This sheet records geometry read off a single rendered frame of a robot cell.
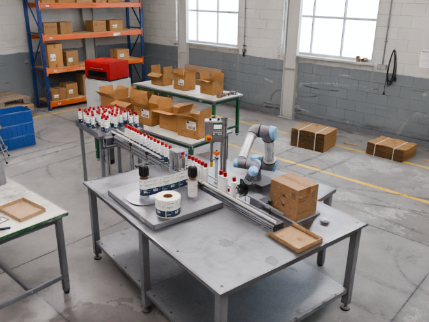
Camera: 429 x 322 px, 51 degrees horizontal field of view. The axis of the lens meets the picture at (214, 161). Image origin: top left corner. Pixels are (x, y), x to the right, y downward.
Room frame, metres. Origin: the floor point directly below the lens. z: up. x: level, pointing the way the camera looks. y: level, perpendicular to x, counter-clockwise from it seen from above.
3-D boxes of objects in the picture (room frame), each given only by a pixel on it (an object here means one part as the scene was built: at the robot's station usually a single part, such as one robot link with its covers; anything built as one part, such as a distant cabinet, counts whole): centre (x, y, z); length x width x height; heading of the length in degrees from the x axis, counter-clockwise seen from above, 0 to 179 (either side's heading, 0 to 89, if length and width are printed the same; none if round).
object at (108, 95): (6.74, 1.56, 0.97); 0.45 x 0.40 x 0.37; 140
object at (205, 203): (3.50, 0.44, 0.86); 0.80 x 0.67 x 0.05; 38
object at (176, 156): (3.96, 0.34, 1.01); 0.14 x 0.13 x 0.26; 38
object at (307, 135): (7.57, -1.75, 0.16); 0.65 x 0.54 x 0.32; 53
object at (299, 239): (2.89, -0.61, 0.85); 0.30 x 0.26 x 0.04; 38
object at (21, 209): (3.33, 1.60, 0.82); 0.34 x 0.24 x 0.03; 54
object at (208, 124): (3.82, 0.01, 1.38); 0.17 x 0.10 x 0.19; 93
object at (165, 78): (8.93, 1.07, 0.97); 0.51 x 0.36 x 0.37; 142
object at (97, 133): (5.60, 1.38, 0.46); 0.73 x 0.62 x 0.93; 38
